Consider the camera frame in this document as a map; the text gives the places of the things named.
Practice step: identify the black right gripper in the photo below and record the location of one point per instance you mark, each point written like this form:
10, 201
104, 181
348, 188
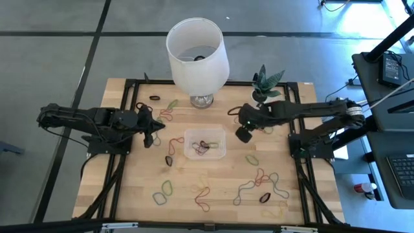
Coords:
250, 116

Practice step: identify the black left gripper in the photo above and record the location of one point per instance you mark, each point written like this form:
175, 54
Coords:
146, 121

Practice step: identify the thin black rubber band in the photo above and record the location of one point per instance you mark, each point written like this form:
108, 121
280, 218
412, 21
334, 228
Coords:
136, 106

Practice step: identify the yellow rubber band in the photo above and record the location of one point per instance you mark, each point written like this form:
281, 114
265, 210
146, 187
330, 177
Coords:
203, 177
275, 214

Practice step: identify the long teal rubber band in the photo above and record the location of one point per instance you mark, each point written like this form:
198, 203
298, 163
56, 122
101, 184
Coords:
241, 188

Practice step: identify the long red rubber band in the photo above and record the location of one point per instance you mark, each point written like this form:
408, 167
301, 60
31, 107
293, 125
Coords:
197, 200

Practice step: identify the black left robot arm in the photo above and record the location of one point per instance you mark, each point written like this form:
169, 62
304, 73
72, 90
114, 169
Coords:
81, 117

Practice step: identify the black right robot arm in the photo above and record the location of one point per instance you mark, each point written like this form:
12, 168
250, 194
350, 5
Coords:
307, 111

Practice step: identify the clear plastic bin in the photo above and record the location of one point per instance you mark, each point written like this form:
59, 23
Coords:
204, 132

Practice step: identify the snake plant in white pot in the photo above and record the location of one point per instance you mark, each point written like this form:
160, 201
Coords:
265, 82

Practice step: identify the silver lamp with white shade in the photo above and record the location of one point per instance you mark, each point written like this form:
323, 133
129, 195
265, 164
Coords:
197, 74

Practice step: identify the black desk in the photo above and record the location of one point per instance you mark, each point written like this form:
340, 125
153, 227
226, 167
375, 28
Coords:
365, 81

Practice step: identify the red and white bottle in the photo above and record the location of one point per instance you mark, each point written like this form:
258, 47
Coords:
363, 187

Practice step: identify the grey chair leg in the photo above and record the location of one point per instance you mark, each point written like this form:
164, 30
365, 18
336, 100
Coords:
9, 147

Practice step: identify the black power adapter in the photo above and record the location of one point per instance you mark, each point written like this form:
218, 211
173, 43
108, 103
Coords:
391, 69

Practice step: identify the black pole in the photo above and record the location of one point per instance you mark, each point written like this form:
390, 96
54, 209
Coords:
388, 40

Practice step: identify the black keyboard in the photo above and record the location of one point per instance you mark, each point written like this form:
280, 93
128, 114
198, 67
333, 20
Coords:
404, 174

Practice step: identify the silver frame bracket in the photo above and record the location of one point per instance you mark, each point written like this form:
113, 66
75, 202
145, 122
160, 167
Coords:
299, 229
119, 225

